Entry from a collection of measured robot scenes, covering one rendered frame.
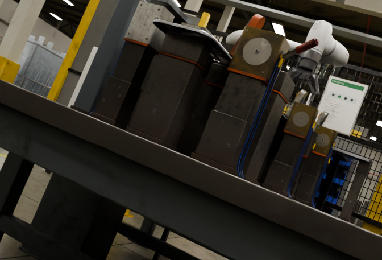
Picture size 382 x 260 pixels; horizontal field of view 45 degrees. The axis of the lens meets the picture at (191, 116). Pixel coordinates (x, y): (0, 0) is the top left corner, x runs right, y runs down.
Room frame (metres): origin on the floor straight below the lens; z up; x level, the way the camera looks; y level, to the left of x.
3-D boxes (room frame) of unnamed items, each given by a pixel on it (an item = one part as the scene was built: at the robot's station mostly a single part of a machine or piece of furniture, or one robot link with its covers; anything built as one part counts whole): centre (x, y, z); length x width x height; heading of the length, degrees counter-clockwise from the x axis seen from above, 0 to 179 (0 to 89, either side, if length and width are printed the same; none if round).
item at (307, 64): (2.18, -0.42, 1.29); 0.08 x 0.07 x 0.09; 63
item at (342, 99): (2.63, -0.77, 1.30); 0.23 x 0.02 x 0.31; 63
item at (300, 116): (1.73, -0.41, 0.87); 0.12 x 0.07 x 0.35; 63
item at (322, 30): (2.19, -0.43, 1.47); 0.13 x 0.11 x 0.16; 127
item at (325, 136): (2.03, -0.59, 0.87); 0.12 x 0.07 x 0.35; 63
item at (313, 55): (2.18, -0.42, 1.36); 0.09 x 0.09 x 0.06
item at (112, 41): (1.49, 0.31, 0.92); 0.08 x 0.08 x 0.44; 63
